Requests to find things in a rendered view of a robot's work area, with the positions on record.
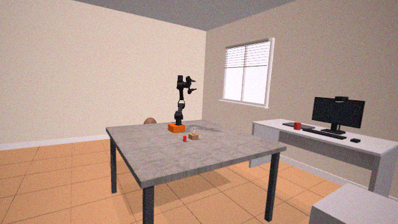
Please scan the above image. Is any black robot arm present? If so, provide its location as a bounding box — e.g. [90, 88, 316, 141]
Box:
[174, 75, 185, 126]

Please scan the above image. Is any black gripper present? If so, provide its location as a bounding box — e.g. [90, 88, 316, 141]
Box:
[182, 76, 197, 95]

